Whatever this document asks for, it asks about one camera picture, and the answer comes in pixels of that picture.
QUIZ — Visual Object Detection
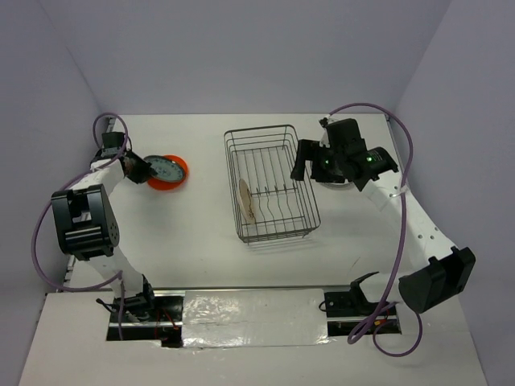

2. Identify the orange plastic plate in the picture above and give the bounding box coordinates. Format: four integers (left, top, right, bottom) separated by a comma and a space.
144, 154, 189, 191

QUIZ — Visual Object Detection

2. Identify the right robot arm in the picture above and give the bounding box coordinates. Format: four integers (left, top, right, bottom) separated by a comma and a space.
290, 118, 476, 314

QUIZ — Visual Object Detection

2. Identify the grey wire dish rack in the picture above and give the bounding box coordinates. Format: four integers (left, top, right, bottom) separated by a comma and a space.
223, 124, 321, 244

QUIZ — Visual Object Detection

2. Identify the white plate orange sunburst pattern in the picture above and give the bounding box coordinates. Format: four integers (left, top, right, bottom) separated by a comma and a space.
320, 183, 354, 191

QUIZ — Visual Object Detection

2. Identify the silver foil covered panel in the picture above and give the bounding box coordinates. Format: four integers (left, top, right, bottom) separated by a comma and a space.
182, 289, 329, 348

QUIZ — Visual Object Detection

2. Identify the blue floral plate dark rim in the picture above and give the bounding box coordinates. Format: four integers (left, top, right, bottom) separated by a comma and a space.
144, 155, 186, 183

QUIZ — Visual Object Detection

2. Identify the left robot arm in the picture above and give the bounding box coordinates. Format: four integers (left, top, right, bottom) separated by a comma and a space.
51, 132, 158, 322

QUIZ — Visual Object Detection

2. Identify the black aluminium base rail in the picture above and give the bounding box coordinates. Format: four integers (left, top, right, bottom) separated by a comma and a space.
106, 285, 377, 349

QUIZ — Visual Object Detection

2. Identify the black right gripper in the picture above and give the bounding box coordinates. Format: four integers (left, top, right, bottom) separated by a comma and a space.
290, 138, 344, 183

